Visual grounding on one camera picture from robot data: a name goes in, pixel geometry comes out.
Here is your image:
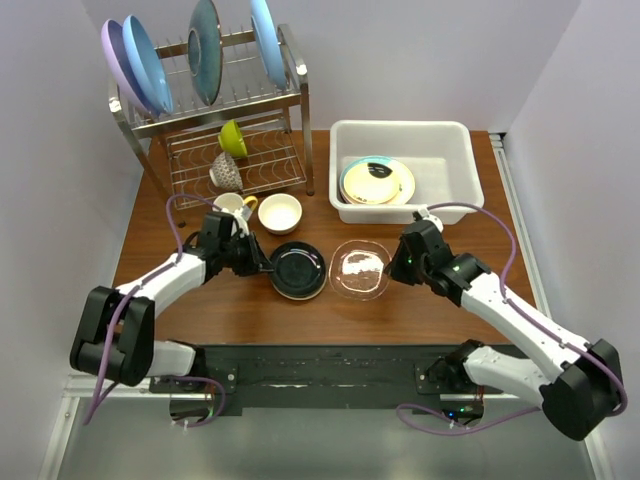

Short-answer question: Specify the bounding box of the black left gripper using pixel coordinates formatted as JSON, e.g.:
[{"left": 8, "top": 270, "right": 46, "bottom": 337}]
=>
[{"left": 220, "top": 230, "right": 274, "bottom": 277}]

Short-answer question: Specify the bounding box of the black glossy plate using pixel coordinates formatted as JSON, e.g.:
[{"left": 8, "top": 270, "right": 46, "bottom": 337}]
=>
[{"left": 269, "top": 241, "right": 327, "bottom": 301}]

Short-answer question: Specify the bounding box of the clear glass plate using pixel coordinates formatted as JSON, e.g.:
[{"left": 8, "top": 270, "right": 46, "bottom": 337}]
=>
[{"left": 328, "top": 240, "right": 391, "bottom": 301}]

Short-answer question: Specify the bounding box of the cream plate with black patch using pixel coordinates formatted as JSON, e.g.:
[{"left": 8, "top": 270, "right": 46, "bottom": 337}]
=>
[{"left": 340, "top": 160, "right": 400, "bottom": 205}]

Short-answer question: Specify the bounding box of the white plastic bin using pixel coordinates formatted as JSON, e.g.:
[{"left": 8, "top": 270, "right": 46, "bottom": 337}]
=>
[{"left": 329, "top": 120, "right": 484, "bottom": 225}]

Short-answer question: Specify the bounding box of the light blue bottom plate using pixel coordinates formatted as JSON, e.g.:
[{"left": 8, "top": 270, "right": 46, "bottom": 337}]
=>
[{"left": 339, "top": 156, "right": 416, "bottom": 205}]

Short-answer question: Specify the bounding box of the light blue plate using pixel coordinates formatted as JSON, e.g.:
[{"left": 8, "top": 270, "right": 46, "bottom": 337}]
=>
[
  {"left": 339, "top": 156, "right": 416, "bottom": 205},
  {"left": 250, "top": 0, "right": 287, "bottom": 90}
]

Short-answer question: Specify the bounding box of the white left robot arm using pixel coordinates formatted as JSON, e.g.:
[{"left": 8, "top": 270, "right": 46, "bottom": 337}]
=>
[{"left": 70, "top": 212, "right": 273, "bottom": 392}]

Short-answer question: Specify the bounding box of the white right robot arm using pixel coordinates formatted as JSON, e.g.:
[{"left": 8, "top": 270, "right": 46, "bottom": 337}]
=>
[{"left": 385, "top": 218, "right": 627, "bottom": 441}]

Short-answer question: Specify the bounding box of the white bowl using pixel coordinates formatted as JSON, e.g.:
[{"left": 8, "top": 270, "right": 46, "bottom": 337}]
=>
[{"left": 258, "top": 193, "right": 303, "bottom": 235}]

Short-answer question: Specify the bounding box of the yellow mug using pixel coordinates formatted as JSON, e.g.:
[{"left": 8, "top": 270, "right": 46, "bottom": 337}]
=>
[{"left": 213, "top": 192, "right": 259, "bottom": 215}]

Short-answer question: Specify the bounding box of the patterned ceramic bowl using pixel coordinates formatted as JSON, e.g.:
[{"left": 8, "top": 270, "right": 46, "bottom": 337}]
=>
[{"left": 209, "top": 152, "right": 244, "bottom": 191}]

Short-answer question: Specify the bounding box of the steel dish rack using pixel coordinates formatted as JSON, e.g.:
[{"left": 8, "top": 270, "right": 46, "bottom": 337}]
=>
[{"left": 108, "top": 24, "right": 315, "bottom": 201}]

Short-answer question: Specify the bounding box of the green bowl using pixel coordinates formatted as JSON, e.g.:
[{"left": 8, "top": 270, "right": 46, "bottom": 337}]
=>
[{"left": 218, "top": 120, "right": 248, "bottom": 158}]

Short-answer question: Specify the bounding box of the dark teal plate in rack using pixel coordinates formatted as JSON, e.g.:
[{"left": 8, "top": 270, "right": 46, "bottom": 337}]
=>
[{"left": 187, "top": 0, "right": 223, "bottom": 106}]

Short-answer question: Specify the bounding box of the light blue plate in rack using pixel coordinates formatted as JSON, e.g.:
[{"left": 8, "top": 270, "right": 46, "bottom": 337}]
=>
[{"left": 250, "top": 0, "right": 287, "bottom": 90}]

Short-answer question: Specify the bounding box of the lilac plate in rack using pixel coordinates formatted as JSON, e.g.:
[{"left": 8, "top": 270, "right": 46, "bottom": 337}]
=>
[{"left": 101, "top": 19, "right": 151, "bottom": 114}]

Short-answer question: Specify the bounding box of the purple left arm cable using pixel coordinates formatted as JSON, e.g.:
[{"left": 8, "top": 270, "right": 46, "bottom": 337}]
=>
[{"left": 82, "top": 193, "right": 231, "bottom": 426}]

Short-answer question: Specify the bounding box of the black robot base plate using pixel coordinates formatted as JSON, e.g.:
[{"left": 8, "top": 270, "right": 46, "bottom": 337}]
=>
[{"left": 150, "top": 345, "right": 481, "bottom": 415}]

